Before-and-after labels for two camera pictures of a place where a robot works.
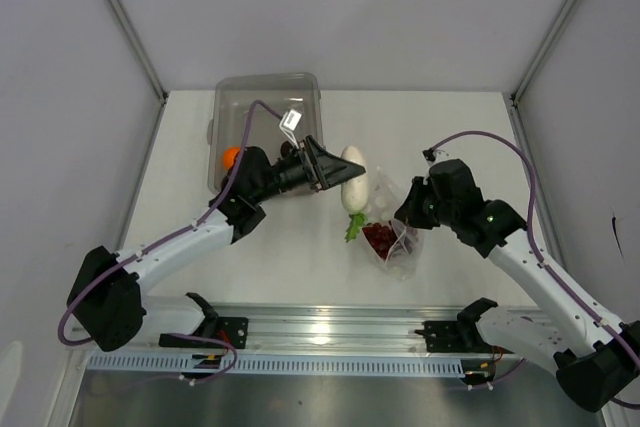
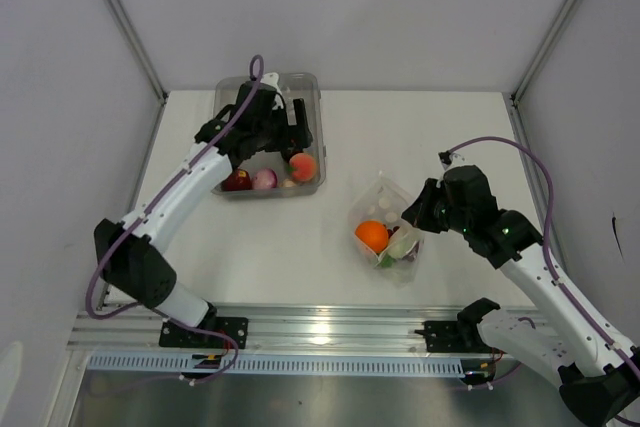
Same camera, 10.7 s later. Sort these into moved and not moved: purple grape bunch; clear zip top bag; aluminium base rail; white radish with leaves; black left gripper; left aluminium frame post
Moved: purple grape bunch; black left gripper; white radish with leaves
Not moved: left aluminium frame post; clear zip top bag; aluminium base rail
